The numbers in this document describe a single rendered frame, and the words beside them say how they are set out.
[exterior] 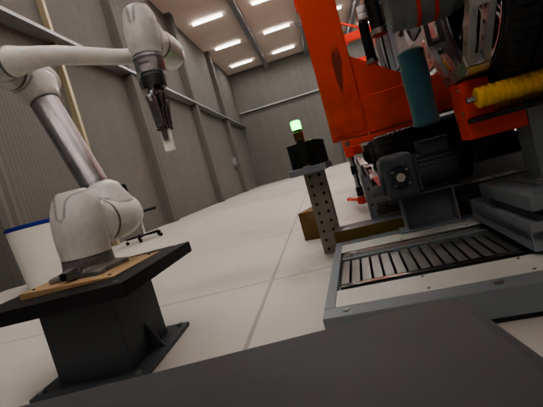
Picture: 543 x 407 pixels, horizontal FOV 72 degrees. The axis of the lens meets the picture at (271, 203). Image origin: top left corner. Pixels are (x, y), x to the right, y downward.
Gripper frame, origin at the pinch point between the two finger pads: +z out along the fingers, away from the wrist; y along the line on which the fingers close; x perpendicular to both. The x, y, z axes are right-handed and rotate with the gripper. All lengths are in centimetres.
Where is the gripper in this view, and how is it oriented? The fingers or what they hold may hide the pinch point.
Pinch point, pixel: (168, 140)
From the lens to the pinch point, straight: 121.8
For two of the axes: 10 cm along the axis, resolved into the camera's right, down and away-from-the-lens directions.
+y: -1.3, 1.0, -9.9
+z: 2.2, 9.7, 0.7
